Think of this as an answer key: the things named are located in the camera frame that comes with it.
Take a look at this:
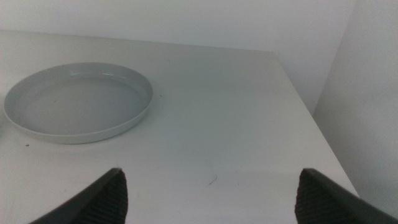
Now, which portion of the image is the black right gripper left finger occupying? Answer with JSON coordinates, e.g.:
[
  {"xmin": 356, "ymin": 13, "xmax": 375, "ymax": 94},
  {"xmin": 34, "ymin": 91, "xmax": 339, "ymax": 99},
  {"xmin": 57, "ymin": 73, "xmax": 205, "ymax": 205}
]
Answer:
[{"xmin": 29, "ymin": 167, "xmax": 129, "ymax": 224}]

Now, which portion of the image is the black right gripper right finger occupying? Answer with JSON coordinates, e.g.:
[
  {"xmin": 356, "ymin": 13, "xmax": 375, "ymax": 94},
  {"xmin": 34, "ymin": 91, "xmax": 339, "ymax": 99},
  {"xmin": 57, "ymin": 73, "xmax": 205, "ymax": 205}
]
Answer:
[{"xmin": 294, "ymin": 167, "xmax": 398, "ymax": 224}]

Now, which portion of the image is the grey shallow bowl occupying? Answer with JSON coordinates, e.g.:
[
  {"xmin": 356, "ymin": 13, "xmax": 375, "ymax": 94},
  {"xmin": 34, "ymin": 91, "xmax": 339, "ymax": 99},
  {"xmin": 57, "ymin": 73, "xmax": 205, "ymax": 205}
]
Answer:
[{"xmin": 2, "ymin": 62, "xmax": 154, "ymax": 145}]

